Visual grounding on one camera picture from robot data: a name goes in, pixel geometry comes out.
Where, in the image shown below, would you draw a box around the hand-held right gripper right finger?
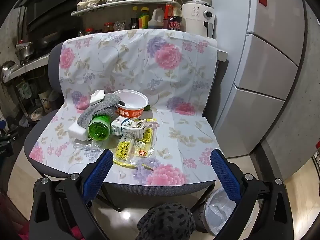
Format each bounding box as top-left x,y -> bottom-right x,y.
210,149 -> 292,240

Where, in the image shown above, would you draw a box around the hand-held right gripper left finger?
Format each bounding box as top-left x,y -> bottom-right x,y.
29,149 -> 114,240

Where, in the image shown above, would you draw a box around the clear plastic tray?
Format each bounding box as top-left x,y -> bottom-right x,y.
73,137 -> 108,153

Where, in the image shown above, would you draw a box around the trash bin with white liner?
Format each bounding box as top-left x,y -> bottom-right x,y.
204,187 -> 240,236

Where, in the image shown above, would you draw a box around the yellow snack packet cream contents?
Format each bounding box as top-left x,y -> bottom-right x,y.
132,128 -> 154,158

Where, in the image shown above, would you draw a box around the yellow printed snack packet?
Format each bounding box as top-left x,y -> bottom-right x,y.
114,137 -> 133,167

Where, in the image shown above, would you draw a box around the green plastic bottle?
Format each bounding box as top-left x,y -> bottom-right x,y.
87,114 -> 114,140

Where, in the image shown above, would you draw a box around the white sponge block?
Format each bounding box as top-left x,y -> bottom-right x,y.
68,122 -> 90,140

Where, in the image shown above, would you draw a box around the printed clear plastic wrapper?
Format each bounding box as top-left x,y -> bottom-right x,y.
110,117 -> 147,140

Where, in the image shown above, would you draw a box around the grey white fluffy cloth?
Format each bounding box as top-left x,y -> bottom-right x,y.
77,93 -> 126,130

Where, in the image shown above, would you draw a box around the orange white instant noodle bowl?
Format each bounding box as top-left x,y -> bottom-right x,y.
113,89 -> 149,120

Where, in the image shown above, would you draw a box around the grey office chair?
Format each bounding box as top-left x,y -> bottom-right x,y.
24,41 -> 229,213

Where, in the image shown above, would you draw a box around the person's leopard print leg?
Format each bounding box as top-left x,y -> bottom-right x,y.
137,202 -> 197,240

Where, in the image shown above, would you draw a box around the patterned bowl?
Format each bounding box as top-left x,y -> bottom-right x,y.
31,107 -> 46,121

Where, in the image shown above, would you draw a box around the cups beside chair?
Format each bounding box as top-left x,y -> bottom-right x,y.
37,90 -> 51,111

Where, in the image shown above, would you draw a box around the black box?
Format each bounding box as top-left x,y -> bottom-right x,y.
0,132 -> 18,161

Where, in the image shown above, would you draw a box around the pink garment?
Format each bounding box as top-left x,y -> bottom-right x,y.
0,192 -> 33,240

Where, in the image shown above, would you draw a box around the floral printed cloth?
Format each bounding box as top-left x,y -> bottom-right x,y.
29,29 -> 218,187

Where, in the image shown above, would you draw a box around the green label bottle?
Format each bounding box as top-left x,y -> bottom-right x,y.
17,81 -> 32,99

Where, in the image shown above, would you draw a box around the white refrigerator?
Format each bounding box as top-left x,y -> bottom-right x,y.
212,0 -> 313,160

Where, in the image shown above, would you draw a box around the black wok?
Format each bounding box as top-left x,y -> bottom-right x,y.
37,33 -> 63,50

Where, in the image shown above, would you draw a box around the steel cooking pot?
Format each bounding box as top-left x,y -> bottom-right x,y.
15,41 -> 34,61

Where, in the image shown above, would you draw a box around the black soy sauce bottle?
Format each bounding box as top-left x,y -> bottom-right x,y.
130,6 -> 139,30

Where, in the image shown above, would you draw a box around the green yellow bottle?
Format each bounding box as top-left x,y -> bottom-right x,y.
139,7 -> 150,29

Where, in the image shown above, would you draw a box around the white plastic jug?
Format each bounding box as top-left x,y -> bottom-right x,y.
148,8 -> 164,29

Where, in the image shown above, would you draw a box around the white kitchen appliance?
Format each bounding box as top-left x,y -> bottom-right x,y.
181,0 -> 215,37

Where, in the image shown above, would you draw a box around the black range hood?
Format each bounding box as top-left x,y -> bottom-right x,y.
15,0 -> 84,46

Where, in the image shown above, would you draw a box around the large cooking oil bottle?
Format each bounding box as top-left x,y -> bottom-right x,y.
163,0 -> 183,31

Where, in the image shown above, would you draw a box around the white corner shelf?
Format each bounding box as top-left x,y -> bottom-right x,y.
71,0 -> 183,17

